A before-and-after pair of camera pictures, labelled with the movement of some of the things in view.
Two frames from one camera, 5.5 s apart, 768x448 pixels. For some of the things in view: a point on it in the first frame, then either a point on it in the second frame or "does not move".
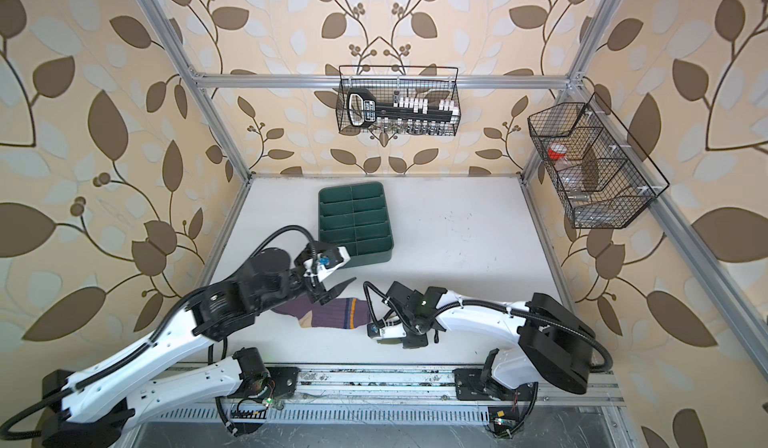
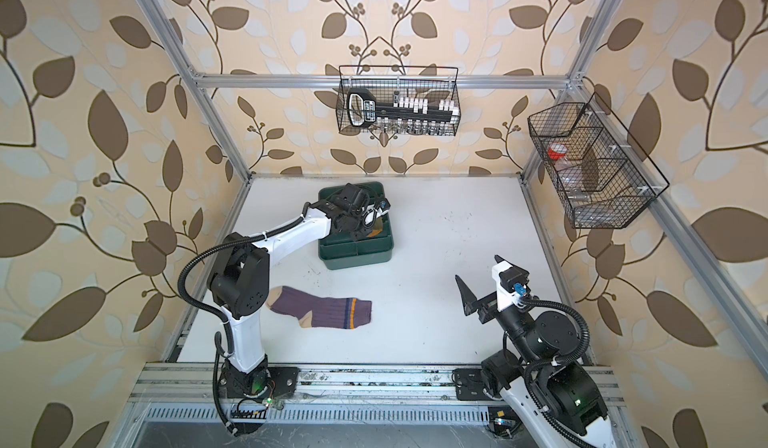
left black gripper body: (296, 284) to (357, 224)
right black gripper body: (412, 338) to (515, 323)
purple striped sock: (339, 313) does not move
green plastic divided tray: (355, 217) does not move
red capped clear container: (557, 151) does not move
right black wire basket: (604, 177) does not move
